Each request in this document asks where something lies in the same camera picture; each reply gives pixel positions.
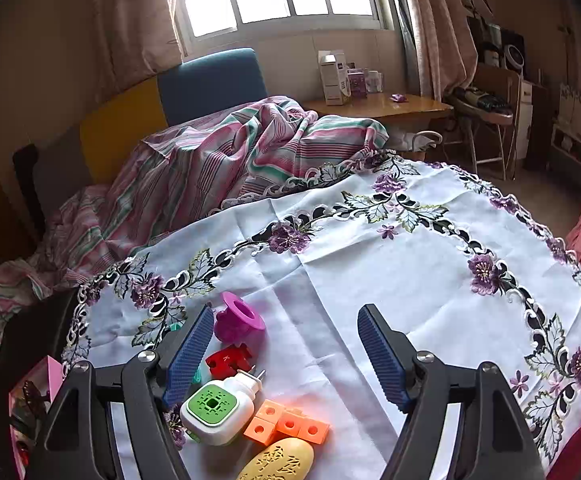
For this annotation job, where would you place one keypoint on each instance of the wooden desk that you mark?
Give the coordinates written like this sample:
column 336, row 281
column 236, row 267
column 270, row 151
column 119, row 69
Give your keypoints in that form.
column 385, row 105

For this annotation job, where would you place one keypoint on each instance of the purple carton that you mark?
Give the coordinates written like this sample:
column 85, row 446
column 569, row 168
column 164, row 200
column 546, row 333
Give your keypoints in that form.
column 358, row 85

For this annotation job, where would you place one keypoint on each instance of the magenta plastic spool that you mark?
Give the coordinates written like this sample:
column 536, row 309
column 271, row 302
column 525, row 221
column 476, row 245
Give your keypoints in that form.
column 238, row 320

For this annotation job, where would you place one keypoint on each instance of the folding wooden chair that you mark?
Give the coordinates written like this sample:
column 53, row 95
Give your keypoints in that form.
column 495, row 85

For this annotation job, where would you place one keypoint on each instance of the pink-rimmed white box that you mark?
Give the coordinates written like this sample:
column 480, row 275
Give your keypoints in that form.
column 45, row 375

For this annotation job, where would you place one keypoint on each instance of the orange cube blocks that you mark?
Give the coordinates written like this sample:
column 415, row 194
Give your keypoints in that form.
column 290, row 425

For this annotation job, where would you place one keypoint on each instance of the pink striped blanket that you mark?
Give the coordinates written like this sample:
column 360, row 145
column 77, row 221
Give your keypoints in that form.
column 195, row 160

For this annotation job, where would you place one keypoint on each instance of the grey yellow blue headboard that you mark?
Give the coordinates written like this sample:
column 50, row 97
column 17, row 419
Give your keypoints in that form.
column 120, row 120

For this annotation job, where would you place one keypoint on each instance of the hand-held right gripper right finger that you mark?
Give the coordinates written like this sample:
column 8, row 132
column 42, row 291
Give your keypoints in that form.
column 380, row 355

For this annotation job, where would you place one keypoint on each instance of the tall white carton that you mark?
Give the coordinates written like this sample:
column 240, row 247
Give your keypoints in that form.
column 333, row 80

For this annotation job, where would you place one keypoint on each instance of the white basket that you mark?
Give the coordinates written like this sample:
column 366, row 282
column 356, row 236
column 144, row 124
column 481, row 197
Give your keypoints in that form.
column 423, row 137

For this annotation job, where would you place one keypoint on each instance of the red puzzle block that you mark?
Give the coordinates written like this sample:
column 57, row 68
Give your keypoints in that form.
column 228, row 360

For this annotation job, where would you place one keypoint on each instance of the white round object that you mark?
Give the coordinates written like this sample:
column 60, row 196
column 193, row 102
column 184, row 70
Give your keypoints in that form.
column 513, row 56

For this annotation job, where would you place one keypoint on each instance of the dark striped bundle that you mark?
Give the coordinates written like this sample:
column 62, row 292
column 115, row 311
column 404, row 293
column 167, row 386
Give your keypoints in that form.
column 480, row 102

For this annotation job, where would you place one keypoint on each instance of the small white carton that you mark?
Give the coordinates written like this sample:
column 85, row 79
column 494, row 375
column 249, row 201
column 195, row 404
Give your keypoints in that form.
column 374, row 82

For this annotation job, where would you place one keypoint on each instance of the dark brown toy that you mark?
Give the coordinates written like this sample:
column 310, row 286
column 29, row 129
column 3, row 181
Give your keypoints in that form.
column 33, row 395

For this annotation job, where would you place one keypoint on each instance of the pink curtain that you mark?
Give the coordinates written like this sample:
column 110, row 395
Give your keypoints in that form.
column 435, row 20
column 130, row 10

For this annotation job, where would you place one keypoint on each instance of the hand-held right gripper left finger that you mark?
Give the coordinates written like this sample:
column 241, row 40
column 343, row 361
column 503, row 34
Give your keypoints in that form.
column 190, row 355

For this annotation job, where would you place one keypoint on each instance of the white green plug-in repellent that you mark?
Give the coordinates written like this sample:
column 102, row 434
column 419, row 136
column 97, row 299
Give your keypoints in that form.
column 215, row 405

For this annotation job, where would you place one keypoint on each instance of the cluttered wooden shelf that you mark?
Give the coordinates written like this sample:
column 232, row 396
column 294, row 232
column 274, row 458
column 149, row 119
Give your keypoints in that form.
column 565, row 85

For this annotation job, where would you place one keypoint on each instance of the yellow oval carved block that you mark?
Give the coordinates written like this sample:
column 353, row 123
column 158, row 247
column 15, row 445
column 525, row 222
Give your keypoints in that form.
column 275, row 462

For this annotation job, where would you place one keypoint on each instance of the small purple item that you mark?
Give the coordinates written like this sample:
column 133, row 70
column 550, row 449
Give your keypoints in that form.
column 398, row 97

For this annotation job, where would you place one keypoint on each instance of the white floral tablecloth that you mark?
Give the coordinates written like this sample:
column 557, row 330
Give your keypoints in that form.
column 370, row 260

